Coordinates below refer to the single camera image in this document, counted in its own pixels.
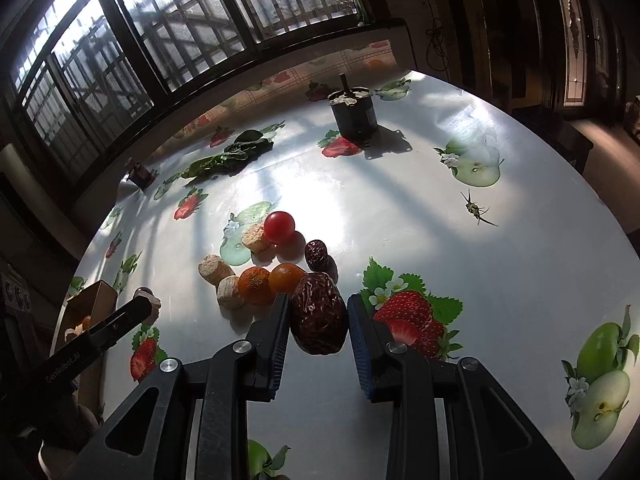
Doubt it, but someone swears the red cherry tomato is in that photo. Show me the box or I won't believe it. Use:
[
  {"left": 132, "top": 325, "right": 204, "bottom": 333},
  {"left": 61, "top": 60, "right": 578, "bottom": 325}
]
[{"left": 264, "top": 211, "right": 295, "bottom": 245}]

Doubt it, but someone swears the large red date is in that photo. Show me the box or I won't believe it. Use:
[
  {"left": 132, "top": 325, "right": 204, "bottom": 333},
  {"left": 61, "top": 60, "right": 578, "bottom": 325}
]
[{"left": 290, "top": 272, "right": 348, "bottom": 356}]

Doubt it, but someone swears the black cup with flowers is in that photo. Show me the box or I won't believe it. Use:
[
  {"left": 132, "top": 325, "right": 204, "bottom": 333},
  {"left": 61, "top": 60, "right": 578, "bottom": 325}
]
[{"left": 328, "top": 73, "right": 378, "bottom": 148}]

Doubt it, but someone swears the green leafy vegetable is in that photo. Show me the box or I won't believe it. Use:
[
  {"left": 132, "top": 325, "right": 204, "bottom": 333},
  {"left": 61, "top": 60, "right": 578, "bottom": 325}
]
[{"left": 180, "top": 129, "right": 273, "bottom": 180}]

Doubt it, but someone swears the beige cake piece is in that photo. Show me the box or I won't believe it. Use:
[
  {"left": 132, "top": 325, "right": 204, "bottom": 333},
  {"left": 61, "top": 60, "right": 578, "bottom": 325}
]
[
  {"left": 241, "top": 224, "right": 271, "bottom": 254},
  {"left": 198, "top": 255, "right": 234, "bottom": 287},
  {"left": 217, "top": 275, "right": 244, "bottom": 310}
]

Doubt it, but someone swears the small red date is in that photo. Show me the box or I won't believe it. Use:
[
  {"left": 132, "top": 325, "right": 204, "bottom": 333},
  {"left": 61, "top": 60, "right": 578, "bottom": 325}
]
[{"left": 305, "top": 240, "right": 329, "bottom": 272}]

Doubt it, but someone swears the cardboard tray box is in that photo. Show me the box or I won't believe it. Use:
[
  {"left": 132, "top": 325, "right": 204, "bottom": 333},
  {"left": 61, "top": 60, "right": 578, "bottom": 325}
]
[{"left": 53, "top": 280, "right": 117, "bottom": 418}]

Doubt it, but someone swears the small dark jar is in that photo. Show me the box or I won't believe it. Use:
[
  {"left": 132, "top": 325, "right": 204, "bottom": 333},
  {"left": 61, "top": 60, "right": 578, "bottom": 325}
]
[{"left": 126, "top": 158, "right": 155, "bottom": 191}]

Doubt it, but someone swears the large barred window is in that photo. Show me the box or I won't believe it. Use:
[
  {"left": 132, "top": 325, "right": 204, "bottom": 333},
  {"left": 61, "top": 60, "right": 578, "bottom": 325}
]
[{"left": 2, "top": 0, "right": 366, "bottom": 180}]

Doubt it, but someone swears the fruit print tablecloth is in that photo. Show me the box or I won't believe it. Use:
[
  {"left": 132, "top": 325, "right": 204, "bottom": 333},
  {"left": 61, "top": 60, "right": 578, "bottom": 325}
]
[{"left": 76, "top": 72, "right": 639, "bottom": 479}]

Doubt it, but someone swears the orange mandarin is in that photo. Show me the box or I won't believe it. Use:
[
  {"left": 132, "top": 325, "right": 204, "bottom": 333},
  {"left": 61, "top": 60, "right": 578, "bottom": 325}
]
[
  {"left": 238, "top": 266, "right": 273, "bottom": 307},
  {"left": 268, "top": 262, "right": 306, "bottom": 295}
]

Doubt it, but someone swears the ornate glass door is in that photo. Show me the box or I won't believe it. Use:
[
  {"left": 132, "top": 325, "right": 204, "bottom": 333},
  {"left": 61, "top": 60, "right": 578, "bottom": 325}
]
[{"left": 560, "top": 0, "right": 587, "bottom": 107}]

